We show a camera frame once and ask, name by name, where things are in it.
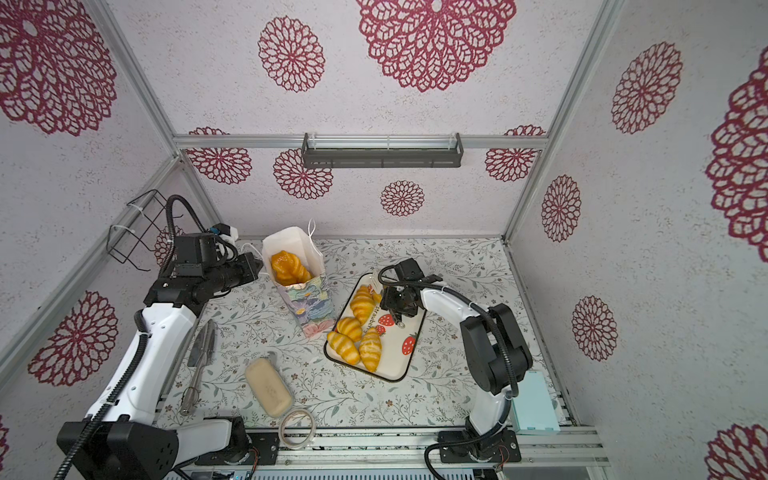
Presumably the croissant top left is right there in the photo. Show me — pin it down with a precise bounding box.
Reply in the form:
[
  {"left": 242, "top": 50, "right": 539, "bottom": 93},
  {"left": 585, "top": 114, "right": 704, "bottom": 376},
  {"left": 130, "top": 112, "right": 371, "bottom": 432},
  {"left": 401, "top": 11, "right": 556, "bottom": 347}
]
[{"left": 349, "top": 285, "right": 376, "bottom": 324}]

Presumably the croissant lower left upper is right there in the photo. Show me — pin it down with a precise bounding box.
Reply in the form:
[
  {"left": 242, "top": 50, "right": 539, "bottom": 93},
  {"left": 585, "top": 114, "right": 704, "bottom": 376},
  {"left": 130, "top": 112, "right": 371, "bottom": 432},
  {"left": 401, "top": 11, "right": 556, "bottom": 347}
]
[{"left": 335, "top": 317, "right": 363, "bottom": 343}]

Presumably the beige oval bread loaf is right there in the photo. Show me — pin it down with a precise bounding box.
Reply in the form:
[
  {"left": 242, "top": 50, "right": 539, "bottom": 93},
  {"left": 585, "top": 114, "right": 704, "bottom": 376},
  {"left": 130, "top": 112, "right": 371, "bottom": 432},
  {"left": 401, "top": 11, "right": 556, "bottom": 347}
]
[{"left": 245, "top": 357, "right": 293, "bottom": 418}]

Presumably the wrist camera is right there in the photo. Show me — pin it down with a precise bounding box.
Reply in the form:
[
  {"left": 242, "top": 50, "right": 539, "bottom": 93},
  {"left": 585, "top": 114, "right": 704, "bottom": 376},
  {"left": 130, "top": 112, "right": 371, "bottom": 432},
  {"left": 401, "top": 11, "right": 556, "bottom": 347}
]
[
  {"left": 174, "top": 232, "right": 219, "bottom": 277},
  {"left": 395, "top": 258, "right": 425, "bottom": 282}
]

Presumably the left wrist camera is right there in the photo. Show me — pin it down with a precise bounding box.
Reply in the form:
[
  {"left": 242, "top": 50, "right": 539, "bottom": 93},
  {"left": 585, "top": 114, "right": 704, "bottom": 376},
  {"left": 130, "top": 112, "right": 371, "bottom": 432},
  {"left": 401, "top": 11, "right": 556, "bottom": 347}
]
[{"left": 174, "top": 232, "right": 219, "bottom": 277}]

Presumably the floral white paper bag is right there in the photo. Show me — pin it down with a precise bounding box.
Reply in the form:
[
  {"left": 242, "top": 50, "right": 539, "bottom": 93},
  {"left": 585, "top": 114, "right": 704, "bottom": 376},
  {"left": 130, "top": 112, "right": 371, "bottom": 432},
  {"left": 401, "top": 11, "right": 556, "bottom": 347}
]
[{"left": 239, "top": 219, "right": 334, "bottom": 338}]

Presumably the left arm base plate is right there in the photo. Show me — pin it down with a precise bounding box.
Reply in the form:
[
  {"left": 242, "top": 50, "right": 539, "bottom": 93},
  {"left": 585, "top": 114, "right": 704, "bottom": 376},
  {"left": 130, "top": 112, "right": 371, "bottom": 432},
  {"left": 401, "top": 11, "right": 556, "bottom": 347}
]
[{"left": 194, "top": 430, "right": 280, "bottom": 467}]

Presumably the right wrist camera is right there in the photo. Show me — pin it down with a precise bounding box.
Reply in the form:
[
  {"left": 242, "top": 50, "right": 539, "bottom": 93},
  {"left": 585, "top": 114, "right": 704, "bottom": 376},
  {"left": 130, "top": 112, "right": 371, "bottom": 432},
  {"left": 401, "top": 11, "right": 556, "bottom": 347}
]
[{"left": 395, "top": 258, "right": 425, "bottom": 282}]

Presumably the black wall shelf rack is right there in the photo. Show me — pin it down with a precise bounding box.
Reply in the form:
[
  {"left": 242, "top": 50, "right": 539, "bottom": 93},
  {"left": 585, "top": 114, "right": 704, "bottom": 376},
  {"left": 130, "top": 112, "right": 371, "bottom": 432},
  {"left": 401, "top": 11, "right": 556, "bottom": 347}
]
[{"left": 300, "top": 134, "right": 465, "bottom": 169}]

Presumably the metal whisk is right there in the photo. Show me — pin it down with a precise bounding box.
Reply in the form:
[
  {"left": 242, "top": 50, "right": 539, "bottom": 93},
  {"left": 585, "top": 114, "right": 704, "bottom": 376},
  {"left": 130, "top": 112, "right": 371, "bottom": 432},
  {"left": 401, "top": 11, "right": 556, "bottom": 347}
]
[{"left": 180, "top": 320, "right": 217, "bottom": 416}]

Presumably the black wire wall holder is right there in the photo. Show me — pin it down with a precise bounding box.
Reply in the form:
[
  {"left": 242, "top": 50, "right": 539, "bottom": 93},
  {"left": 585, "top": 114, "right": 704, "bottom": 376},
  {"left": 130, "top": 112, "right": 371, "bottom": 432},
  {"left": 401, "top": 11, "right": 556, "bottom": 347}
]
[{"left": 105, "top": 189, "right": 172, "bottom": 272}]

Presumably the croissant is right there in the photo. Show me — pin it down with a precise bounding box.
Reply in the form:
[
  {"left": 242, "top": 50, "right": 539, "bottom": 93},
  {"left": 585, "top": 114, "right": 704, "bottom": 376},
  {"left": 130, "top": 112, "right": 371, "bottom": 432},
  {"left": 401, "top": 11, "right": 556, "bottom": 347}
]
[
  {"left": 359, "top": 328, "right": 382, "bottom": 373},
  {"left": 349, "top": 285, "right": 376, "bottom": 324},
  {"left": 327, "top": 331, "right": 361, "bottom": 365},
  {"left": 335, "top": 317, "right": 363, "bottom": 343}
]

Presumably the clear tape roll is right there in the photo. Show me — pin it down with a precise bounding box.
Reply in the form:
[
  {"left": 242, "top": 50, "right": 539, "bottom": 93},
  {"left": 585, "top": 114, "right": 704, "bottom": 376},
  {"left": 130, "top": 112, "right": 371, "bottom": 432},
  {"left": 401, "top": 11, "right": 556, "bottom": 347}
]
[{"left": 278, "top": 409, "right": 317, "bottom": 450}]

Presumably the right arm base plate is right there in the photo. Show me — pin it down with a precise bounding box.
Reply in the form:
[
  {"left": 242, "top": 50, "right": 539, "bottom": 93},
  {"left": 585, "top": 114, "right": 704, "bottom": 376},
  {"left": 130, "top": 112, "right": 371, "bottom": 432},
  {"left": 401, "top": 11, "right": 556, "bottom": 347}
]
[{"left": 437, "top": 428, "right": 522, "bottom": 464}]

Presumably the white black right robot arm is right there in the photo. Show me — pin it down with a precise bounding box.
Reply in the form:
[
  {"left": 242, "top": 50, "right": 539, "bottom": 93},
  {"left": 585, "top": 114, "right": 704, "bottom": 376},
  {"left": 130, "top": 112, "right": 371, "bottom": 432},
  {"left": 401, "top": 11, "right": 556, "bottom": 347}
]
[{"left": 377, "top": 258, "right": 533, "bottom": 478}]

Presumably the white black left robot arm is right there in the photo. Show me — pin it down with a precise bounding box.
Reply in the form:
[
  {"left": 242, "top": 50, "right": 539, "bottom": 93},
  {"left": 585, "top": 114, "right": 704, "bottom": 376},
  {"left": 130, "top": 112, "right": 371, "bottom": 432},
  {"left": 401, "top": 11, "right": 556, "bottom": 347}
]
[{"left": 54, "top": 194, "right": 263, "bottom": 479}]

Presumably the croissant bottom middle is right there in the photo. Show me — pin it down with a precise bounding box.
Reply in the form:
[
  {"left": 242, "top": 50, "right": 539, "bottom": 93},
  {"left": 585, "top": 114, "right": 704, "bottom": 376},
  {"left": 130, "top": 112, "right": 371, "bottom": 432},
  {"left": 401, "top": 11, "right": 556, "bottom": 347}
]
[{"left": 359, "top": 328, "right": 382, "bottom": 373}]

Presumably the croissant bottom left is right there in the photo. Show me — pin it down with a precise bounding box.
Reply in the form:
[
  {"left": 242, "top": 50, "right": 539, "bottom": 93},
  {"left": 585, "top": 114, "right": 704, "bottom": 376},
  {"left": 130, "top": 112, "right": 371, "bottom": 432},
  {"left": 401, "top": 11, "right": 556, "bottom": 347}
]
[{"left": 327, "top": 331, "right": 361, "bottom": 365}]

